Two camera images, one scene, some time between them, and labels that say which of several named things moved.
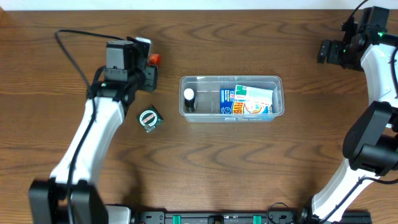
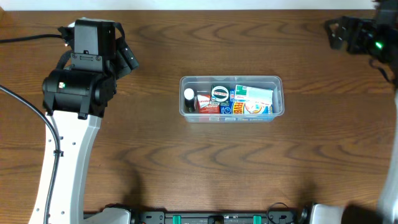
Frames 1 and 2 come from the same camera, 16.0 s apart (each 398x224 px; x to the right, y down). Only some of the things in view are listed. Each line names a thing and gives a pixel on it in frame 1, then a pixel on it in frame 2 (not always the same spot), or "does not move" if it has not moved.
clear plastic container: x=231 y=98 does not move
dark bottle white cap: x=189 y=99 does not move
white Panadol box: x=254 y=94 does not move
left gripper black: x=152 y=84 to x=129 y=58
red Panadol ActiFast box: x=154 y=59 to x=206 y=106
